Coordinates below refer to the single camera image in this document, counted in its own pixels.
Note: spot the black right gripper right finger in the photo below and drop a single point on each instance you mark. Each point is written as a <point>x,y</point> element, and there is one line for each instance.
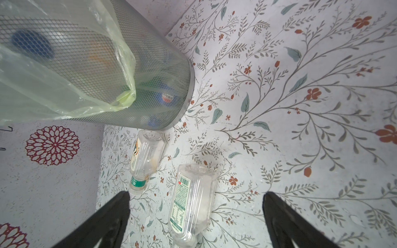
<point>288,229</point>

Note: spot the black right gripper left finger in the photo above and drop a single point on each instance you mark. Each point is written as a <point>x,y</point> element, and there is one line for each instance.
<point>104,229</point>

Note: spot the small bottle green cap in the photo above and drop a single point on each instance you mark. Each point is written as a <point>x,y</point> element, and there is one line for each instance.
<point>145,159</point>

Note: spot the clear bottle green label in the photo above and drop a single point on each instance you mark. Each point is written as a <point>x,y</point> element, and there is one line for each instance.
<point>191,204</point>

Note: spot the crushed clear bottle blue cap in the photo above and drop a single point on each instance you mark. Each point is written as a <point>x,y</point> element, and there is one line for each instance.
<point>33,42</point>

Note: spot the grey mesh waste bin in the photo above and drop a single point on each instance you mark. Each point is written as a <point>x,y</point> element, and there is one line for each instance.
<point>164,77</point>

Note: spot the green plastic bin liner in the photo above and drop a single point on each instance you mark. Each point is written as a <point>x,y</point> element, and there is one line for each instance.
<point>91,73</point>

